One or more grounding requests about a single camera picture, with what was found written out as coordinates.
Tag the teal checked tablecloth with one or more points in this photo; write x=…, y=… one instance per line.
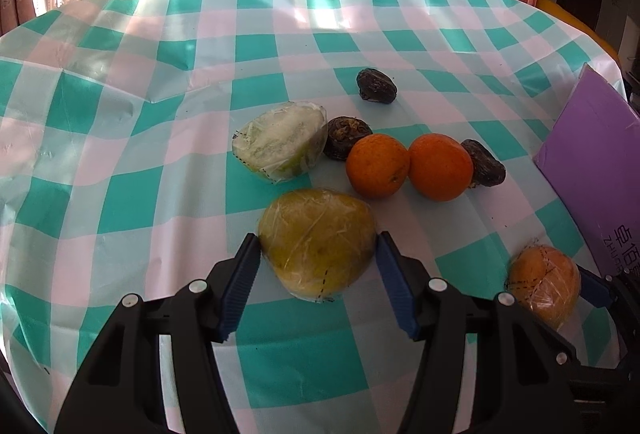
x=150, y=114

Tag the dark wrinkled passion fruit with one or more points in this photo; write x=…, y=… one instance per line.
x=345, y=136
x=376, y=85
x=485, y=164

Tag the purple cardboard box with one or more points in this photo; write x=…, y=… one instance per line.
x=590, y=139

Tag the yellow-green mango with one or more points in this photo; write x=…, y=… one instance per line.
x=315, y=244

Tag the yellow leather sofa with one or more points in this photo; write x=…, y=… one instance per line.
x=575, y=21

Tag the orange-yellow fruit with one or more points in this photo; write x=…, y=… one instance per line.
x=542, y=284

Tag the orange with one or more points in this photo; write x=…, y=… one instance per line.
x=440, y=166
x=377, y=166

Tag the green melon half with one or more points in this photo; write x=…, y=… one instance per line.
x=280, y=139

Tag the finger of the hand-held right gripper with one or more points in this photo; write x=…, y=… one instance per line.
x=594, y=288
x=600, y=384

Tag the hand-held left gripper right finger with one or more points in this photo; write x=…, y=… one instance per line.
x=395, y=284

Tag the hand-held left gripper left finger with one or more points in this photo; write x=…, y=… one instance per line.
x=240, y=284

